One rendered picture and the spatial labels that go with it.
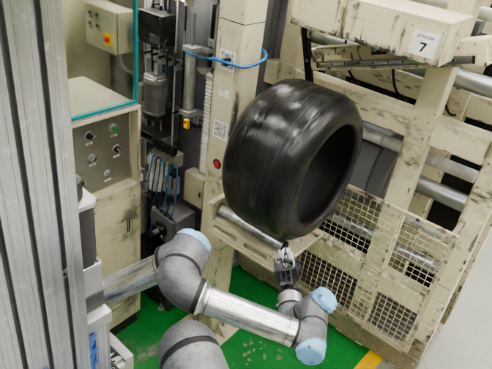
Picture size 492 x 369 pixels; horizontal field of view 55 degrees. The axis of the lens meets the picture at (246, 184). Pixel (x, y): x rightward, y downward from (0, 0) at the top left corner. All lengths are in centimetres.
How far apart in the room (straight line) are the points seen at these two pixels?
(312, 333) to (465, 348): 193
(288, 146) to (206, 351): 85
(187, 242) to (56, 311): 52
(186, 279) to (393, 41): 107
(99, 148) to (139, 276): 74
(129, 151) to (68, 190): 136
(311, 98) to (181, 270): 76
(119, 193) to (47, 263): 132
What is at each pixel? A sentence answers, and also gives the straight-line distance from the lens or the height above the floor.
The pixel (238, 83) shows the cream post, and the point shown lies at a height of 144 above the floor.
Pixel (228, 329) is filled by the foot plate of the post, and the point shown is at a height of 1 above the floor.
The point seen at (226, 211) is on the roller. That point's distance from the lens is 199.
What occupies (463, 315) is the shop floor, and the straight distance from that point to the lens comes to 333.
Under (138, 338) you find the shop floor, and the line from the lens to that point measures 270.
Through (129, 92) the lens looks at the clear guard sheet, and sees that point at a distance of 200.
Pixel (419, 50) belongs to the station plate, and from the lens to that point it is 175.
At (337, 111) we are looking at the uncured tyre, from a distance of 169.
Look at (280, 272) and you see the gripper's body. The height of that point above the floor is 105.
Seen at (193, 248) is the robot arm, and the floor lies 121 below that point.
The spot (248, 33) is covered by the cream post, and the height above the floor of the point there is 162.
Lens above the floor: 206
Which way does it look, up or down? 31 degrees down
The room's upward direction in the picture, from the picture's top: 8 degrees clockwise
